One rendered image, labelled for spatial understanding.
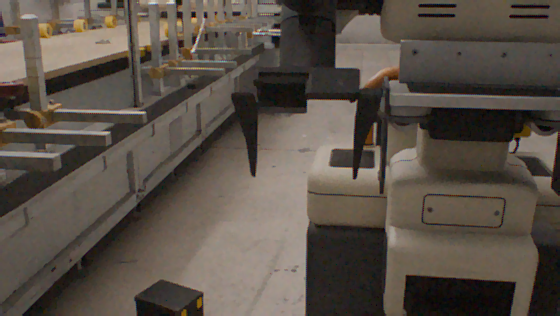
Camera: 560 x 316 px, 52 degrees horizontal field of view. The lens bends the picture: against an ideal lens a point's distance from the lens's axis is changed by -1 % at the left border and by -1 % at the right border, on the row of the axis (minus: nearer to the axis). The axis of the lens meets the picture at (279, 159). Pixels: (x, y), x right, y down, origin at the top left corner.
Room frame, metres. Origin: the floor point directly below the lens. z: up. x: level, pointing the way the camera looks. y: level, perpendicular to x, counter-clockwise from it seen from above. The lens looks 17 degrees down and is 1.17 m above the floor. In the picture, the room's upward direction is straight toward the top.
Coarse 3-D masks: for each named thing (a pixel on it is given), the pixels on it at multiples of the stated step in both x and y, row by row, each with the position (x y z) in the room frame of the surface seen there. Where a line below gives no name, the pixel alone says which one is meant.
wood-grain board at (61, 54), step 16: (96, 32) 3.83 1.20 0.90; (112, 32) 3.75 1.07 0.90; (144, 32) 3.75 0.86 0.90; (160, 32) 3.75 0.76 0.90; (192, 32) 3.75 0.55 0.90; (0, 48) 2.77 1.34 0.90; (16, 48) 2.77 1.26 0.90; (48, 48) 2.76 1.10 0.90; (64, 48) 2.76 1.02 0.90; (80, 48) 2.75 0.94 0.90; (96, 48) 2.75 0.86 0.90; (112, 48) 2.74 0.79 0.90; (0, 64) 2.16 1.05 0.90; (16, 64) 2.16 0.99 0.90; (48, 64) 2.15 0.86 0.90; (64, 64) 2.15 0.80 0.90; (80, 64) 2.21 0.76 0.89; (96, 64) 2.34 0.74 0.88; (0, 80) 1.77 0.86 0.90; (16, 80) 1.79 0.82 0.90
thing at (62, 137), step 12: (12, 132) 1.39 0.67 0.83; (24, 132) 1.39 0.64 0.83; (36, 132) 1.38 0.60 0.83; (48, 132) 1.38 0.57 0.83; (60, 132) 1.38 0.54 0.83; (72, 132) 1.38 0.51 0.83; (84, 132) 1.38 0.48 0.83; (96, 132) 1.38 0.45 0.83; (108, 132) 1.38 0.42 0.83; (60, 144) 1.38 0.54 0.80; (72, 144) 1.37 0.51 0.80; (84, 144) 1.37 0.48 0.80; (96, 144) 1.36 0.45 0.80; (108, 144) 1.37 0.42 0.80
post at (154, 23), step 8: (152, 8) 2.60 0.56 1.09; (152, 16) 2.60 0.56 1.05; (152, 24) 2.60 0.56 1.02; (152, 32) 2.60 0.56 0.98; (152, 40) 2.60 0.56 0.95; (160, 40) 2.63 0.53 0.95; (152, 48) 2.60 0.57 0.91; (160, 48) 2.62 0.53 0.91; (152, 56) 2.60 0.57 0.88; (160, 56) 2.62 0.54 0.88; (152, 64) 2.60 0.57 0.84; (160, 64) 2.61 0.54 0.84; (160, 80) 2.60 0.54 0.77; (160, 88) 2.60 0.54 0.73
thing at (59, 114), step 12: (24, 108) 1.68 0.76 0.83; (12, 120) 1.67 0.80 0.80; (60, 120) 1.64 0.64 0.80; (72, 120) 1.64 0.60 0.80; (84, 120) 1.63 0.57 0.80; (96, 120) 1.63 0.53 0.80; (108, 120) 1.62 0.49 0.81; (120, 120) 1.62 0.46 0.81; (132, 120) 1.61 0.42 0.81; (144, 120) 1.62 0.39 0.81
